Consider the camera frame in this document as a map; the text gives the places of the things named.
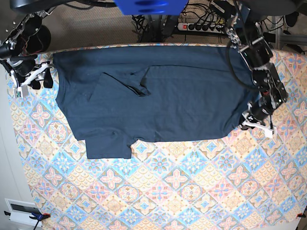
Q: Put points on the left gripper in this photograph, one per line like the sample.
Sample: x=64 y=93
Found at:
x=255 y=115

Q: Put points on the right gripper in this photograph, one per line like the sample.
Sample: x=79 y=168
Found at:
x=27 y=72

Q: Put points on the dark navy t-shirt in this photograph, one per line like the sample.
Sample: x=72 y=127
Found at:
x=113 y=97

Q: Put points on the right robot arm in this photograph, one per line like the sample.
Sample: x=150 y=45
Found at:
x=19 y=51

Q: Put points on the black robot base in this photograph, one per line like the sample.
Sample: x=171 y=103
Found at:
x=31 y=6
x=273 y=7

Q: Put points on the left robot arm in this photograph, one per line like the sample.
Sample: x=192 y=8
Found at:
x=246 y=36

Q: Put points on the black round stool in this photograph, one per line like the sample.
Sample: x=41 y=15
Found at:
x=40 y=41

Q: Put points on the patterned colourful tablecloth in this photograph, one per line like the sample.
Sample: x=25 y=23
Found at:
x=243 y=181

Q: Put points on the white power strip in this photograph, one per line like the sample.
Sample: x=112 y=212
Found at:
x=204 y=28

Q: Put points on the orange clamp lower right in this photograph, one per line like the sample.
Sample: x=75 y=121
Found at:
x=301 y=215

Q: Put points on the blue orange clamp lower left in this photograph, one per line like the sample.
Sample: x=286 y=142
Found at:
x=36 y=216

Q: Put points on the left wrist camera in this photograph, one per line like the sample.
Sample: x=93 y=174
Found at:
x=269 y=133

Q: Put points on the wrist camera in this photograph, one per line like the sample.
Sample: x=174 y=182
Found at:
x=269 y=133
x=20 y=92

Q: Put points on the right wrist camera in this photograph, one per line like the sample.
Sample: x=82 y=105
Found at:
x=20 y=92

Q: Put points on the white wall outlet box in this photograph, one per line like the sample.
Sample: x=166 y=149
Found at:
x=21 y=211

